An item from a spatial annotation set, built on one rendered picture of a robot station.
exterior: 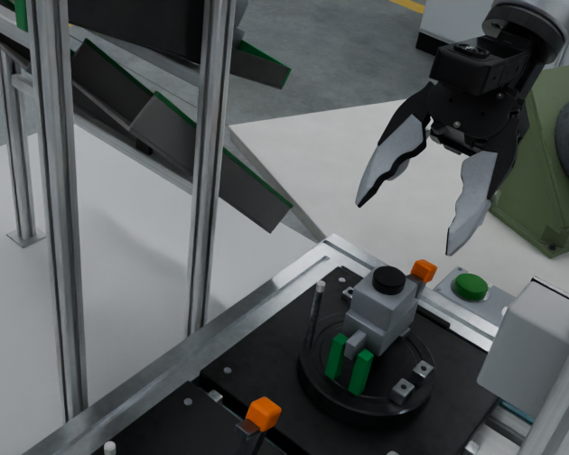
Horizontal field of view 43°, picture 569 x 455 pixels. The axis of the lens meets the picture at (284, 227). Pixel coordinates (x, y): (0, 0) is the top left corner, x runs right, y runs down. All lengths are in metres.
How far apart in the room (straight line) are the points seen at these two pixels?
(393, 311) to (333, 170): 0.64
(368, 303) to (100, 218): 0.54
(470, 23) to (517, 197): 2.84
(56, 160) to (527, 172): 0.82
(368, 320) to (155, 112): 0.27
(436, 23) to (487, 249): 3.01
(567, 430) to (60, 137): 0.39
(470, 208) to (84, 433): 0.40
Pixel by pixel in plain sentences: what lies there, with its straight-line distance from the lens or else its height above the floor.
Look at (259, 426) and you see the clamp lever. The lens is 0.58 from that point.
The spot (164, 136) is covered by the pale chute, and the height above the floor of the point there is 1.17.
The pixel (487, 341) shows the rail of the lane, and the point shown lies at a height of 0.96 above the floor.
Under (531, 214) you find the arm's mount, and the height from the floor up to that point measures 0.90.
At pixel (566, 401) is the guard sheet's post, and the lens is 0.44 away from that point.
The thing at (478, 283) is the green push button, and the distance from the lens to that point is 0.91.
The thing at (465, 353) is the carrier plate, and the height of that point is 0.97.
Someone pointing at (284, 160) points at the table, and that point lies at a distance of 1.27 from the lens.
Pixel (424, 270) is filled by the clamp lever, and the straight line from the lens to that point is 0.74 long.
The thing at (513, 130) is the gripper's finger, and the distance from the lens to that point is 0.63.
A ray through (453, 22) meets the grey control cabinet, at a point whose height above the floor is 0.23.
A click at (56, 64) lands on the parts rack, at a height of 1.30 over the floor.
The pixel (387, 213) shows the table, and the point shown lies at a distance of 1.19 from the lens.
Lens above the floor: 1.52
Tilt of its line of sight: 36 degrees down
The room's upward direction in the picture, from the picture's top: 9 degrees clockwise
